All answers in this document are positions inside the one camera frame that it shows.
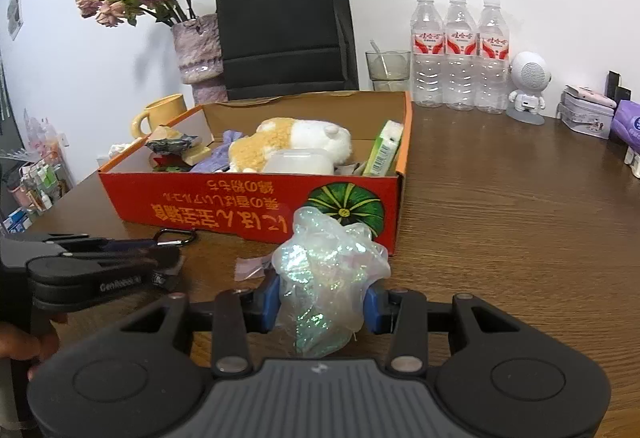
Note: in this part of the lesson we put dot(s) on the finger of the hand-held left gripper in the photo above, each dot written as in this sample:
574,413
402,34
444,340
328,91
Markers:
125,245
100,264

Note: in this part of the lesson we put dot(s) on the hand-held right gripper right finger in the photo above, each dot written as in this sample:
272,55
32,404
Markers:
372,313

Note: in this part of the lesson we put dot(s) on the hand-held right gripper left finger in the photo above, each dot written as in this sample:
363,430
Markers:
270,302

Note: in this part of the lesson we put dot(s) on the black carabiner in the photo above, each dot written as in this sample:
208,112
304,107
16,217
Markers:
175,238

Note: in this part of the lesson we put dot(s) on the iridescent plastic bag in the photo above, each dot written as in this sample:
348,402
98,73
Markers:
325,278

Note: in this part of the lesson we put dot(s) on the orange cardboard box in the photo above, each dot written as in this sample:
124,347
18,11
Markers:
225,208

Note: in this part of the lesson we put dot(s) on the blue yellow snack packet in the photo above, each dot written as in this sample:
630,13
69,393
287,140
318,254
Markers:
172,140

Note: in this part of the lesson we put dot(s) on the purple linen pouch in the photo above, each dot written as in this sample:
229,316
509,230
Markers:
220,155

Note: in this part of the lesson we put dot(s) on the translucent plastic container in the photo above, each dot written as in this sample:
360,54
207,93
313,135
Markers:
300,162

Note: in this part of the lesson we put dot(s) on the green tissue pack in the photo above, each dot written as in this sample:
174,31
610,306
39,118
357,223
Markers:
382,150

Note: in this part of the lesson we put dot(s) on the yellow white plush toy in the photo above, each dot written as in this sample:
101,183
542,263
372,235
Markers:
280,135

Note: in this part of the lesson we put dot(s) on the person's left hand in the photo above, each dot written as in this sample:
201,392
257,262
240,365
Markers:
25,343

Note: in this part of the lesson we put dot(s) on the small clear plastic bag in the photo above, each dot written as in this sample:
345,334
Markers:
252,268

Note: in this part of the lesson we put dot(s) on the small crumpled white tissue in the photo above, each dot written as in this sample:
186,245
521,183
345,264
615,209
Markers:
122,149

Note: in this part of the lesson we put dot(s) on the shelf of small bottles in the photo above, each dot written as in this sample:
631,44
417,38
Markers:
35,183

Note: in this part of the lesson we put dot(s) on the yellow mug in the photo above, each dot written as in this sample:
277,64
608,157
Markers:
167,113

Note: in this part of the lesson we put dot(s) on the purple ceramic vase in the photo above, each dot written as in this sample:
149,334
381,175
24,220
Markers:
197,53

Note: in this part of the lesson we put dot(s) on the glass cup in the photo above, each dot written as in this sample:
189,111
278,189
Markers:
390,68

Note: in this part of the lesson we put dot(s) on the clear spoon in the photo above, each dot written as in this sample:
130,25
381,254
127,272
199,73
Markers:
382,60

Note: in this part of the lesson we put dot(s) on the clear water bottle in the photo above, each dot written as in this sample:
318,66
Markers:
427,63
461,65
492,68

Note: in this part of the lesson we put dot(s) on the black paper bag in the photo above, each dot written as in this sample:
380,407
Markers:
285,18

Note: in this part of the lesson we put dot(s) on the white robot speaker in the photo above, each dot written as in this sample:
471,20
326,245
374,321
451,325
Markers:
530,78

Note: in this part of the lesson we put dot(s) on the grey tin box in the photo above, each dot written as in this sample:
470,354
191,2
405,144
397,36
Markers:
585,120

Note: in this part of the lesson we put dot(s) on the white small bottles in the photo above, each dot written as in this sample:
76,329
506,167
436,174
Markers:
634,163

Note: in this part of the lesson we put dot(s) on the pink small case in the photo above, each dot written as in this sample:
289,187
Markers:
590,95

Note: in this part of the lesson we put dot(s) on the purple wipes packet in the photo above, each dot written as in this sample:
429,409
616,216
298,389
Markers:
630,125

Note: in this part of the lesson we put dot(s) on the black small box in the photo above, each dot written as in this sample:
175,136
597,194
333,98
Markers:
617,85

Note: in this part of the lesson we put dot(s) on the wall poster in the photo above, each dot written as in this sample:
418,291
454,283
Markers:
15,13

